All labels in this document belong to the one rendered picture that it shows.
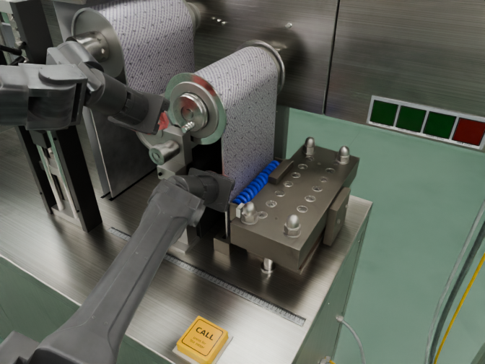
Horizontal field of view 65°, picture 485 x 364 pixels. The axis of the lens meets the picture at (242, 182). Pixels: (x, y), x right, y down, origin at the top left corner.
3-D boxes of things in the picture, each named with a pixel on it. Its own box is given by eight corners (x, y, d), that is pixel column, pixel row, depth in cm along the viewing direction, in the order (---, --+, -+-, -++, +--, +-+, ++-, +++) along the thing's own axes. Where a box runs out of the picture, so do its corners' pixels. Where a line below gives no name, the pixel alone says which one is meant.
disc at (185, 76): (164, 129, 82) (163, 63, 73) (166, 128, 82) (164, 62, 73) (222, 155, 77) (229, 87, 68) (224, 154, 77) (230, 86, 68)
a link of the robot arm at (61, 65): (42, 133, 54) (46, 81, 48) (6, 86, 58) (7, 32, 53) (118, 121, 62) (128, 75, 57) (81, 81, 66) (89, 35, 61)
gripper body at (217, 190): (228, 212, 76) (208, 216, 70) (188, 196, 81) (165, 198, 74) (237, 181, 75) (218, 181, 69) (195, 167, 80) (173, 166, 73)
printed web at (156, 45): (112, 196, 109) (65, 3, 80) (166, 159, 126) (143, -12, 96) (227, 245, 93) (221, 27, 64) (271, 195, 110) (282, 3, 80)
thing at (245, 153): (224, 211, 87) (221, 139, 76) (271, 163, 103) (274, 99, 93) (225, 212, 87) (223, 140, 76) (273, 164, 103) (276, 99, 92)
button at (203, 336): (177, 350, 71) (175, 342, 70) (199, 321, 76) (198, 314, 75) (208, 368, 69) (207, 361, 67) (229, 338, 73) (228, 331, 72)
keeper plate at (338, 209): (322, 243, 93) (328, 208, 87) (336, 219, 100) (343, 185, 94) (333, 247, 92) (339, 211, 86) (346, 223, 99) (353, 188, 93)
